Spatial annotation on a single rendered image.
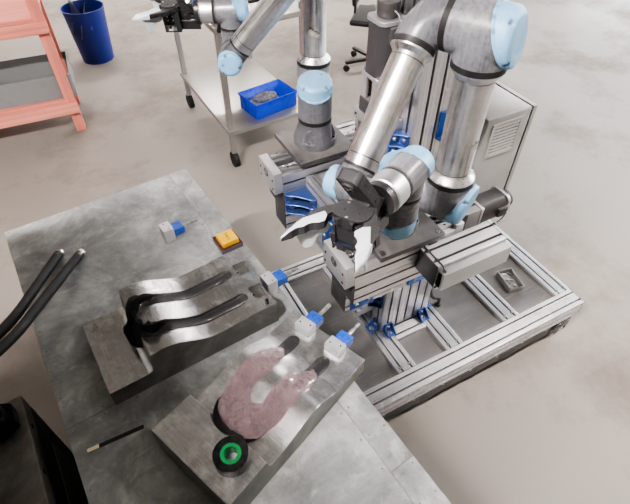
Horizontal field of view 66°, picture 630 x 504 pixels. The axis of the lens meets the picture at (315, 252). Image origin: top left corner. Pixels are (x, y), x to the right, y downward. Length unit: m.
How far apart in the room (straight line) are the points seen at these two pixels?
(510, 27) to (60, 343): 1.40
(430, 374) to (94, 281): 1.33
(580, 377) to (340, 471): 1.58
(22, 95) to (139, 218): 2.34
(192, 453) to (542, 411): 1.65
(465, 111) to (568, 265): 2.05
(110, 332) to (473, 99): 1.13
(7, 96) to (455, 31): 3.48
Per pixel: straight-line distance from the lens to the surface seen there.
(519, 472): 2.29
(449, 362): 2.16
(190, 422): 1.25
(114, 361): 1.45
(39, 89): 4.10
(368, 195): 0.82
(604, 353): 2.75
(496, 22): 1.05
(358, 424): 1.33
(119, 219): 1.95
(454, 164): 1.20
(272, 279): 1.53
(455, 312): 2.35
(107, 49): 5.19
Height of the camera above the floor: 2.01
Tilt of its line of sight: 46 degrees down
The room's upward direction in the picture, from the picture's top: straight up
